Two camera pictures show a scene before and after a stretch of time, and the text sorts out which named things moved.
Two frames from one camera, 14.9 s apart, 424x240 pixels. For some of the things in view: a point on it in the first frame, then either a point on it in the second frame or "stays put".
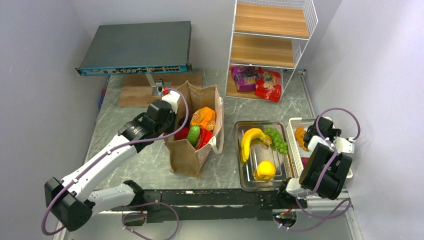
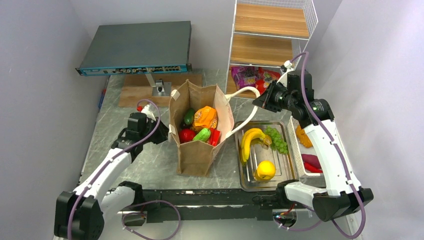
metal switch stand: [157, 90] stays put
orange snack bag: [204, 117] stays put
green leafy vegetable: [193, 134] -> [204, 135]
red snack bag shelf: [268, 84] stays put
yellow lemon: [266, 170] stays put
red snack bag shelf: [204, 136] -> [214, 137]
